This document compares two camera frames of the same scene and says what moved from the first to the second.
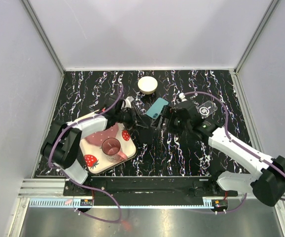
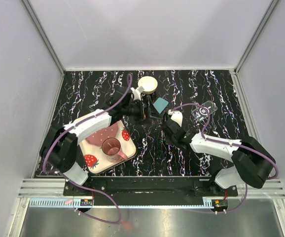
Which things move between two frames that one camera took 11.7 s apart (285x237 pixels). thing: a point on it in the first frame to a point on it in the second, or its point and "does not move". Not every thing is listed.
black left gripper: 135,119 to 152,111
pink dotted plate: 97,138 does not move
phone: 155,110 does not move
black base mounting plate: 151,186 does not move
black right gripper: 166,111 to 167,140
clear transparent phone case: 206,109 does not move
